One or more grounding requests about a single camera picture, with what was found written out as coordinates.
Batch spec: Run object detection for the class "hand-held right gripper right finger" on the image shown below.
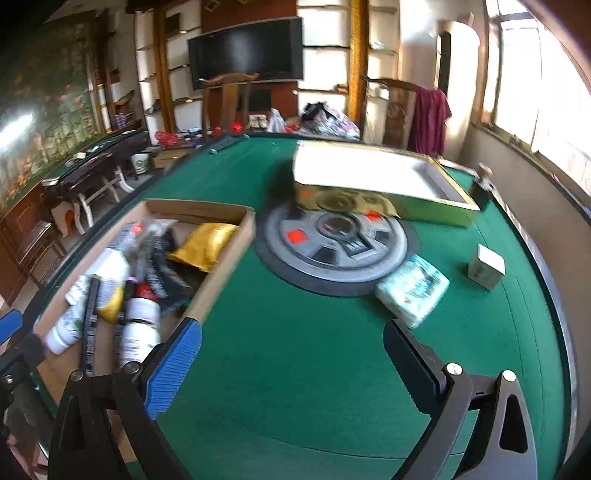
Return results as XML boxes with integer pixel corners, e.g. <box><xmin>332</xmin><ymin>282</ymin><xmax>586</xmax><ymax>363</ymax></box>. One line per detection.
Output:
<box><xmin>383</xmin><ymin>318</ymin><xmax>539</xmax><ymax>480</ymax></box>

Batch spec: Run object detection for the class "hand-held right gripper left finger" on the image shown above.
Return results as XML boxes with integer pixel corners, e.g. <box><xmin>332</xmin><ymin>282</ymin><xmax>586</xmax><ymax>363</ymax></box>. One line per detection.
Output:
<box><xmin>48</xmin><ymin>318</ymin><xmax>203</xmax><ymax>480</ymax></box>

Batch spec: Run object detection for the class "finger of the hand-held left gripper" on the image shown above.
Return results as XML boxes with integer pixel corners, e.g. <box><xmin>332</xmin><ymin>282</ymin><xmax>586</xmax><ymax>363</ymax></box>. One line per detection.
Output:
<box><xmin>0</xmin><ymin>333</ymin><xmax>47</xmax><ymax>376</ymax></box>
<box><xmin>0</xmin><ymin>310</ymin><xmax>24</xmax><ymax>346</ymax></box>

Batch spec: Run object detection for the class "white bottle blue label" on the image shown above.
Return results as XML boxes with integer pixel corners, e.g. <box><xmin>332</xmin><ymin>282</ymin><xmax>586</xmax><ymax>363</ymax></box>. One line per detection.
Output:
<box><xmin>45</xmin><ymin>274</ymin><xmax>90</xmax><ymax>356</ymax></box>

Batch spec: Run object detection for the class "white pill bottle red label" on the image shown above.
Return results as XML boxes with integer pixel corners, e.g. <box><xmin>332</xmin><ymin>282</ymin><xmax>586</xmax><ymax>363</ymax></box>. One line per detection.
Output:
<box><xmin>115</xmin><ymin>295</ymin><xmax>163</xmax><ymax>372</ymax></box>

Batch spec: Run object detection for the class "long black box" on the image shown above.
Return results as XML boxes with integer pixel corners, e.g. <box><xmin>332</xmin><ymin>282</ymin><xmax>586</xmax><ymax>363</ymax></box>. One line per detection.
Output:
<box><xmin>79</xmin><ymin>275</ymin><xmax>101</xmax><ymax>376</ymax></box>

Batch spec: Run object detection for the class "light blue tissue pack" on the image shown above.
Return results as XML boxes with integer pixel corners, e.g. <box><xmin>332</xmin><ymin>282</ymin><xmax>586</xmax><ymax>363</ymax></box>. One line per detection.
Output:
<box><xmin>375</xmin><ymin>254</ymin><xmax>451</xmax><ymax>329</ymax></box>

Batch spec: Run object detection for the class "brown cardboard box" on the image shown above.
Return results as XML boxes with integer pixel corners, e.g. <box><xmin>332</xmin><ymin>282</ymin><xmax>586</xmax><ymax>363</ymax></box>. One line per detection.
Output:
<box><xmin>32</xmin><ymin>198</ymin><xmax>257</xmax><ymax>464</ymax></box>

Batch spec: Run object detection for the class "wooden cabinet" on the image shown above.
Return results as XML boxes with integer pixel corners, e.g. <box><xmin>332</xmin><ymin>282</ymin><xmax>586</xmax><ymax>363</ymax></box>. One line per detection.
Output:
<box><xmin>0</xmin><ymin>185</ymin><xmax>65</xmax><ymax>301</ymax></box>

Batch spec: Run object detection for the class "yellow packet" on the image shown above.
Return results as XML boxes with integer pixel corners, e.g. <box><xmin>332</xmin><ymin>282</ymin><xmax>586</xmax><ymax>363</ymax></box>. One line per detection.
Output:
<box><xmin>167</xmin><ymin>222</ymin><xmax>240</xmax><ymax>273</ymax></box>

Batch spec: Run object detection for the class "small white box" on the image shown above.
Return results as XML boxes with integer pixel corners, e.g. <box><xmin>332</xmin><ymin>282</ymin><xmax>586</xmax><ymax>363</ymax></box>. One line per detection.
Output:
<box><xmin>466</xmin><ymin>244</ymin><xmax>506</xmax><ymax>291</ymax></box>

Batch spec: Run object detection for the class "round grey table centre panel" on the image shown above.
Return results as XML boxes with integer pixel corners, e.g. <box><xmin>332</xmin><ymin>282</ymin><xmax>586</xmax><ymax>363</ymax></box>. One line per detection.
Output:
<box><xmin>255</xmin><ymin>203</ymin><xmax>421</xmax><ymax>298</ymax></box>

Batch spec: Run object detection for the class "small dark bottle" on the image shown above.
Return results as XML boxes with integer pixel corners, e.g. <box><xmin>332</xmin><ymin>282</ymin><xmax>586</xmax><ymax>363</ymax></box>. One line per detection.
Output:
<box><xmin>470</xmin><ymin>164</ymin><xmax>494</xmax><ymax>210</ymax></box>

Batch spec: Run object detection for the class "dark wooden side table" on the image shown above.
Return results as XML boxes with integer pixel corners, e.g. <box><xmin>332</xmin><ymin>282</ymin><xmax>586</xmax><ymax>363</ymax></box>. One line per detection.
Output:
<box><xmin>41</xmin><ymin>127</ymin><xmax>149</xmax><ymax>232</ymax></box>

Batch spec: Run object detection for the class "gold open gift box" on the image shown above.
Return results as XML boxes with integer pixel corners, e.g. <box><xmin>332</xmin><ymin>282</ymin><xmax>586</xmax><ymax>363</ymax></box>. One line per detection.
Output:
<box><xmin>292</xmin><ymin>141</ymin><xmax>482</xmax><ymax>228</ymax></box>

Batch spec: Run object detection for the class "maroon cloth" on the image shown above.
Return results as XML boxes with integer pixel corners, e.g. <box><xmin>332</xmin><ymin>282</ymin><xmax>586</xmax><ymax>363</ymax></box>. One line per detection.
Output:
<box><xmin>411</xmin><ymin>88</ymin><xmax>453</xmax><ymax>157</ymax></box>

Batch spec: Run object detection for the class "carved wooden chair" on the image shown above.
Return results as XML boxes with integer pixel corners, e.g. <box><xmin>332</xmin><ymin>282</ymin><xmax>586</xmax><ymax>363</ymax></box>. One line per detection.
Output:
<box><xmin>360</xmin><ymin>76</ymin><xmax>421</xmax><ymax>151</ymax></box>

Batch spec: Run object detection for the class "patterned bag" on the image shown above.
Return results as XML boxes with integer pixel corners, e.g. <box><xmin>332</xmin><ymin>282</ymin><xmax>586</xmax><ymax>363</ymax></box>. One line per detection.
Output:
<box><xmin>298</xmin><ymin>102</ymin><xmax>361</xmax><ymax>140</ymax></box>

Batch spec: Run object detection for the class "dark wooden chair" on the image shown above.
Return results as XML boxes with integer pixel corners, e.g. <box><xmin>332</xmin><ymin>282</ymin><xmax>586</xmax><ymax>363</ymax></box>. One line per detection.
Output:
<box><xmin>198</xmin><ymin>72</ymin><xmax>260</xmax><ymax>134</ymax></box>

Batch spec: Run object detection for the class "window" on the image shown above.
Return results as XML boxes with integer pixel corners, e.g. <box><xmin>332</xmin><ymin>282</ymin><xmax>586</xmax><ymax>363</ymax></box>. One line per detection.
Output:
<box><xmin>480</xmin><ymin>0</ymin><xmax>591</xmax><ymax>199</ymax></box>

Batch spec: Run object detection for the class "black television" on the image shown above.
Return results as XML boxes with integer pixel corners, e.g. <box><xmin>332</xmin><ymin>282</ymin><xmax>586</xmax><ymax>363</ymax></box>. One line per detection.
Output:
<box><xmin>187</xmin><ymin>16</ymin><xmax>304</xmax><ymax>85</ymax></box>

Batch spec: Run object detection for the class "landscape wall painting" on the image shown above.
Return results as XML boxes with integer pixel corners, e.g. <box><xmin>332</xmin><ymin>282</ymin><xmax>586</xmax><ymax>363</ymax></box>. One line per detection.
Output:
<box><xmin>0</xmin><ymin>21</ymin><xmax>100</xmax><ymax>208</ymax></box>

